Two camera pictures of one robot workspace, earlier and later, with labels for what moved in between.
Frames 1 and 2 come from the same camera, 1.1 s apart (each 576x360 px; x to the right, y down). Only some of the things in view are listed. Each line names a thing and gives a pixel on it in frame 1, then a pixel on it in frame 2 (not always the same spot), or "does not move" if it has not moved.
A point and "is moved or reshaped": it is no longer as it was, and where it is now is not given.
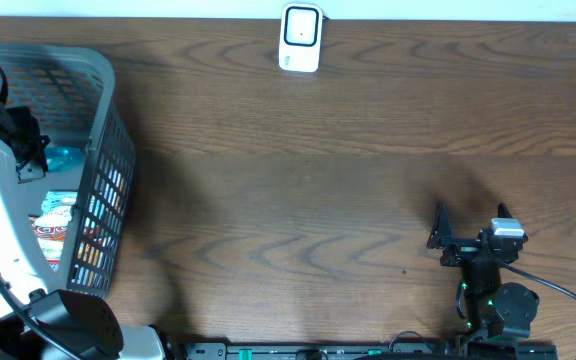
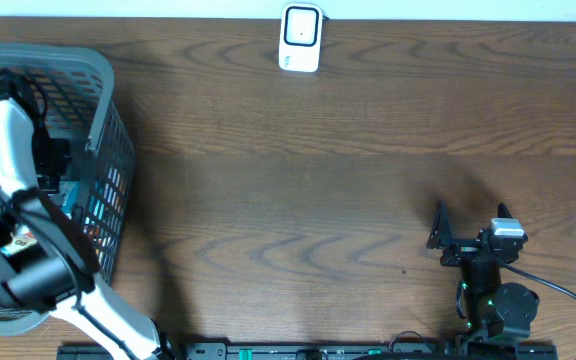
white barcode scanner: (300, 37) does not move
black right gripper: (441, 237) does not move
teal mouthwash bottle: (62, 159) is moved or reshaped
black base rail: (373, 350) does not move
